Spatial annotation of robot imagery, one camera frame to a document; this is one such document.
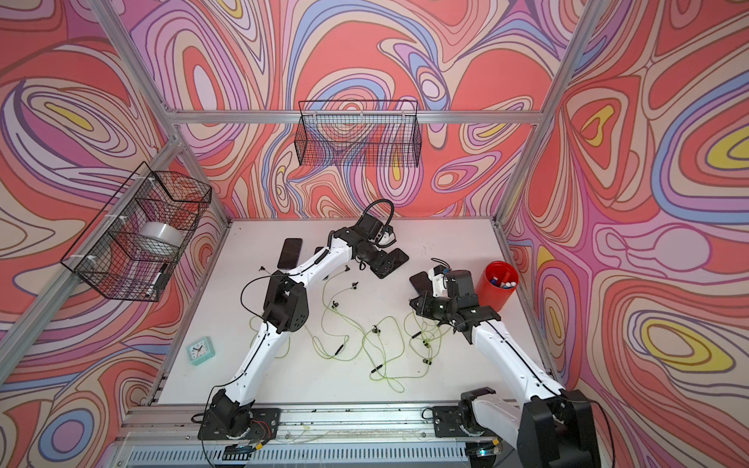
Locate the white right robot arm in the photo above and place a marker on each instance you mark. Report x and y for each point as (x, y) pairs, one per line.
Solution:
(547, 425)

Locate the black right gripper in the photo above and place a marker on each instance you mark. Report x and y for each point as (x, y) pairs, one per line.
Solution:
(424, 309)

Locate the grey-edged smartphone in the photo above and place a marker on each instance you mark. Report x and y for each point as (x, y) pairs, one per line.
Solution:
(290, 253)

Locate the red plastic cup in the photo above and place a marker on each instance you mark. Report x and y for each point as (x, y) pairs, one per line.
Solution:
(497, 284)

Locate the blue-cased smartphone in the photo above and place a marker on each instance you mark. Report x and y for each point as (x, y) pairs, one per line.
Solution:
(421, 283)

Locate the back wire basket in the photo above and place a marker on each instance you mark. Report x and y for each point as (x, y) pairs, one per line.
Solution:
(382, 133)

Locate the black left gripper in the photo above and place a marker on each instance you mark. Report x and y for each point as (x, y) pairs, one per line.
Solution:
(378, 263)

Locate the white tape roll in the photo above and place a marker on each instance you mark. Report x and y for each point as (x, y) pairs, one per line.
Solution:
(160, 239)

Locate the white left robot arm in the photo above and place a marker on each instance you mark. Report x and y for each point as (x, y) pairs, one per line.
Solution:
(228, 413)

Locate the black smartphone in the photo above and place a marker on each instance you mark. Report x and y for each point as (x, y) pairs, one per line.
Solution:
(386, 263)

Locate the green earphone cable plug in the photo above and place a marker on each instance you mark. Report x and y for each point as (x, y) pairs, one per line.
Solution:
(402, 350)

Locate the wire basket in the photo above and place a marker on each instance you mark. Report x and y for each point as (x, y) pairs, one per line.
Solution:
(382, 133)
(111, 263)

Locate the left wire basket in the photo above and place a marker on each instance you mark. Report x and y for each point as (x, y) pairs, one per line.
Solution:
(111, 263)

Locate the mint alarm clock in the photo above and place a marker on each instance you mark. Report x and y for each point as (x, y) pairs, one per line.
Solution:
(200, 351)

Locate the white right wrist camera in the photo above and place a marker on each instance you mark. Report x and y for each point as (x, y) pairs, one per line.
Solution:
(438, 280)

